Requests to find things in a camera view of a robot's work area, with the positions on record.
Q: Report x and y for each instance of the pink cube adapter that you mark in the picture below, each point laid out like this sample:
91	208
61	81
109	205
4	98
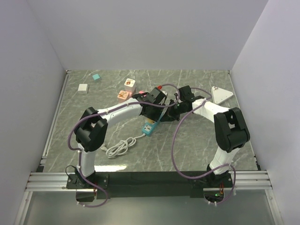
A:
124	96

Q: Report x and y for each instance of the aluminium rail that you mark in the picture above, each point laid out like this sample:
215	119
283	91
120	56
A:
57	181

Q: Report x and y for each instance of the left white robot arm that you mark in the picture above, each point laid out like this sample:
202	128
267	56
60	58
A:
90	134

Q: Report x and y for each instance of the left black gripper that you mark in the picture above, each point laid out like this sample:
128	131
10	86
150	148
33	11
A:
155	117

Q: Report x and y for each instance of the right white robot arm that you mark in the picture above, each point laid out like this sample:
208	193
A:
231	131

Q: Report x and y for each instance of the yellow plug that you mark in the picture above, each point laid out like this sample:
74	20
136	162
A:
150	121

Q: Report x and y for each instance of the teal power strip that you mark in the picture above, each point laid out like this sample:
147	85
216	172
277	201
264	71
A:
148	129

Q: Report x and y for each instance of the teal cube plug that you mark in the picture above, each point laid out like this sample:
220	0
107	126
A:
96	77

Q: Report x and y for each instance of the black base beam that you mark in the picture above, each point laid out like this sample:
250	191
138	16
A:
144	184

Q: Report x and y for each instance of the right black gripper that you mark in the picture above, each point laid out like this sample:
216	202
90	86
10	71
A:
169	114

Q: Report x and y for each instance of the white cube adapter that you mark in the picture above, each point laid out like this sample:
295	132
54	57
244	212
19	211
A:
130	85

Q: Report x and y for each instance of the white triangular socket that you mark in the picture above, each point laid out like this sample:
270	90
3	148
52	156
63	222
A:
220	95

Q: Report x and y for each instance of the white square plug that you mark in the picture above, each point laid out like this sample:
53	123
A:
83	88

